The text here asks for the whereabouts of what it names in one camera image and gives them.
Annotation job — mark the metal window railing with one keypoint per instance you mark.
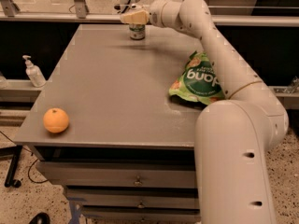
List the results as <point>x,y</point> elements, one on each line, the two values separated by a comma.
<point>224,12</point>

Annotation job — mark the green Dang chips bag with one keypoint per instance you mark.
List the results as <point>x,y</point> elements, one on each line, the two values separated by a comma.
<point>198,82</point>

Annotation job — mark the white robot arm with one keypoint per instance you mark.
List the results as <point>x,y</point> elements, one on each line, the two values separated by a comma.
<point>231,135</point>

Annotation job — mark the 7up soda can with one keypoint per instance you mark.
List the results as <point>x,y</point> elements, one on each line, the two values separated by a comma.
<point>137,31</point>

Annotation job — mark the orange fruit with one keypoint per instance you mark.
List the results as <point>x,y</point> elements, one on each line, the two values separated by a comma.
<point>55,120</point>

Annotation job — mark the black shoe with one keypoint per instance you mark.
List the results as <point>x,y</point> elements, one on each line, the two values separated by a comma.
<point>41,218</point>

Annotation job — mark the grey drawer cabinet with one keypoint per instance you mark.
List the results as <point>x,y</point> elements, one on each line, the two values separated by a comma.
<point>127,152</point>

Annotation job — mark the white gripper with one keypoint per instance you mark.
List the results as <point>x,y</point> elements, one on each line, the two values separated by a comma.
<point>154,16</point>

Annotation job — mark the white pump dispenser bottle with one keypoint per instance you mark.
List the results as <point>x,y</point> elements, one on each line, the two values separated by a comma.
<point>33,72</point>

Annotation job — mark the black chair leg with caster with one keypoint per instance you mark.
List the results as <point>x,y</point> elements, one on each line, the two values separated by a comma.
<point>14,154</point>

